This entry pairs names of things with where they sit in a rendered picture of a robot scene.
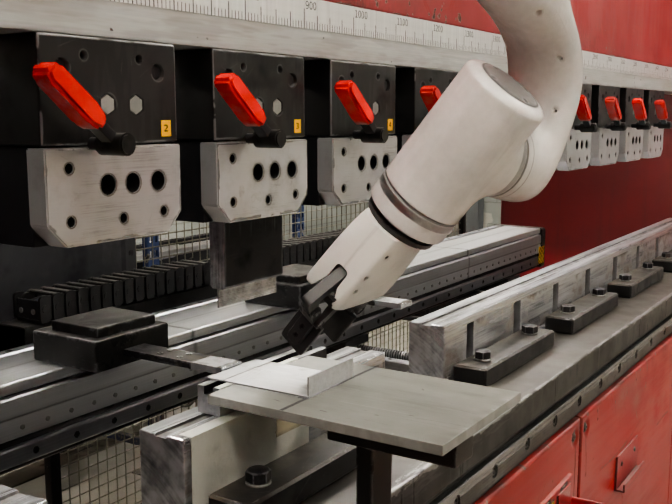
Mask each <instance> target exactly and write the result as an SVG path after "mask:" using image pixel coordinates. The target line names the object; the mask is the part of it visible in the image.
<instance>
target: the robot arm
mask: <svg viewBox="0 0 672 504"><path fill-rule="evenodd" d="M477 1H478V3H479V4H480V5H481V6H482V7H483V8H484V10H485V11H486V12H487V13H488V14H489V16H490V17H491V18H492V20H493V21H494V23H495V24H496V26H497V28H498V29H499V31H500V33H501V36H502V38H503V41H504V43H505V47H506V52H507V59H508V74H507V73H506V72H504V71H503V70H501V69H499V68H498V67H496V66H494V65H492V64H490V63H487V62H485V61H482V60H476V59H473V60H469V61H468V62H466V63H465V65H464V66H463V67H462V69H461V70H460V71H459V73H458V74H457V75H456V77H455V78H454V79H453V81H452V82H451V83H450V85H449V86H448V87H447V89H446V90H445V91H444V93H443V94H442V95H441V97H440V98H439V99H438V101H437V102H436V103H435V105H434V106H433V107H432V109H431V110H430V111H429V113H428V114H427V115H426V117H425V118H424V119H423V121H422V122H421V123H420V125H419V126H418V127H417V129H416V130H415V131H414V133H413V134H412V135H411V137H410V138H409V139H408V141H407V142H406V143H405V145H404V146H403V147H402V148H401V150H400V151H399V152H398V154H397V155H396V156H395V158H394V159H393V160H392V162H391V163H390V164H389V166H388V167H387V168H386V170H385V171H384V172H383V174H382V175H381V176H380V178H379V179H378V180H377V182H376V183H375V184H374V186H373V187H372V189H371V195H372V196H371V197H370V199H369V202H368V204H369V208H367V209H365V210H364V211H363V212H362V213H361V214H360V215H359V216H358V217H357V218H356V219H355V220H354V221H353V222H352V223H351V224H350V225H349V226H348V227H347V228H346V229H345V230H344V231H343V232H342V233H341V235H340V236H339V237H338V238H337V239H336V240H335V241H334V243H333V244H332V245H331V246H330V247H329V248H328V250H327V251H326V252H325V253H324V254H323V256H322V257H321V258H320V259H319V260H318V262H317V263H316V264H315V265H314V267H313V268H312V269H311V270H310V272H309V273H308V275H307V281H308V282H309V283H311V284H314V283H318V282H319V283H318V284H317V285H316V286H314V287H313V288H312V289H311V290H309V291H308V292H307V293H306V294H304V295H303V296H302V298H301V302H302V305H301V306H300V307H299V310H298V311H297V313H296V314H295V315H294V317H293V318H292V319H291V321H290V322H289V323H288V324H287V326H286V327H285V328H284V330H283V331H282V336H283V337H284V338H285V339H286V340H287V342H288V343H289V344H290V345H291V346H292V347H293V349H294V350H295V351H296V352H297V353H298V354H299V355H302V354H304V353H305V352H306V351H307V350H308V349H309V347H310V346H311V345H312V344H313V342H314V341H315V340H316V339H317V337H318V336H319V335H320V334H321V332H322V331H323V332H324V333H325V334H326V335H327V336H328V337H329V338H330V339H331V341H332V342H336V341H338V340H339V339H340V338H341V336H342V335H343V334H344V333H345V331H346V330H347V329H348V328H349V327H350V325H351V324H352V323H353V322H354V320H355V319H356V318H357V317H356V316H355V315H354V314H353V313H355V314H356V315H358V314H360V313H361V312H362V311H363V310H364V309H365V307H366V305H367V304H368V302H369V301H372V300H375V299H377V298H379V297H381V296H382V295H384V294H385V293H386V292H387V291H388V290H389V289H390V288H391V287H392V286H393V285H394V283H395V282H396V281H397V280H398V279H399V278H400V276H401V275H402V274H403V273H404V271H405V270H406V269H407V267H408V266H409V265H410V263H411V262H412V261H413V259H414V258H415V257H416V255H417V254H418V253H419V251H420V250H427V249H430V248H431V247H432V246H433V245H434V244H440V243H441V242H442V241H443V240H444V239H445V238H446V236H447V235H448V234H450V233H451V232H452V231H453V228H454V227H455V225H456V224H457V223H458V222H459V221H460V219H461V218H462V217H463V216H464V215H465V213H466V212H467V211H468V210H469V209H470V207H471V206H472V205H473V204H474V203H476V202H477V201H478V200H480V199H482V198H484V197H486V196H487V197H491V198H495V199H499V200H503V201H508V202H523V201H527V200H530V199H532V198H534V197H535V196H537V195H538V194H539V193H540V192H541V191H542V190H543V189H544V188H545V187H546V186H547V184H548V183H549V181H550V179H551V178H552V176H553V174H554V172H555V170H556V168H557V166H558V163H559V161H560V158H561V156H562V153H563V151H564V148H565V145H566V142H567V140H568V137H569V134H570V131H571V128H572V125H573V122H574V119H575V116H576V112H577V109H578V105H579V101H580V96H581V90H582V82H583V56H582V49H581V43H580V38H579V34H578V29H577V25H576V22H575V18H574V15H573V11H572V7H571V2H570V0H477ZM331 292H334V293H335V297H334V298H333V297H332V296H331V295H330V293H331ZM322 300H324V301H325V302H326V303H327V304H328V306H327V307H326V308H325V310H324V311H323V312H322V314H321V308H320V307H319V303H320V302H321V301H322Z"/></svg>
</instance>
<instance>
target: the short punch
mask: <svg viewBox="0 0 672 504"><path fill-rule="evenodd" d="M209 239H210V285H211V287H212V288H214V289H217V305H218V308H220V307H224V306H228V305H231V304H235V303H239V302H243V301H246V300H250V299H254V298H257V297H261V296H265V295H268V294H272V293H276V277H277V276H281V274H282V273H283V254H282V215H279V216H272V217H266V218H259V219H253V220H246V221H240V222H233V223H226V222H215V221H213V222H209Z"/></svg>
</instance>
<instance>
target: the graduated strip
mask: <svg viewBox="0 0 672 504"><path fill-rule="evenodd" d="M110 1H117V2H124V3H131V4H138V5H145V6H152V7H159V8H166V9H173V10H180V11H187V12H194V13H202V14H209V15H216V16H223V17H230V18H237V19H244V20H251V21H258V22H265V23H272V24H279V25H286V26H293V27H300V28H307V29H314V30H322V31H329V32H336V33H343V34H350V35H357V36H364V37H371V38H378V39H385V40H392V41H399V42H406V43H413V44H420V45H427V46H434V47H442V48H449V49H456V50H463V51H470V52H477V53H484V54H491V55H498V56H505V57H507V52H506V47H505V43H504V41H503V38H502V36H501V35H500V34H495V33H489V32H484V31H479V30H474V29H468V28H463V27H458V26H453V25H448V24H442V23H437V22H432V21H427V20H422V19H416V18H411V17H406V16H401V15H395V14H390V13H385V12H380V11H375V10H369V9H364V8H359V7H354V6H348V5H343V4H338V3H333V2H328V1H322V0H110ZM582 56H583V68H590V69H597V70H604V71H611V72H618V73H625V74H632V75H639V76H646V77H653V78H660V79H667V80H672V67H667V66H661V65H656V64H651V63H646V62H641V61H635V60H630V59H625V58H620V57H615V56H609V55H604V54H599V53H594V52H588V51H583V50H582Z"/></svg>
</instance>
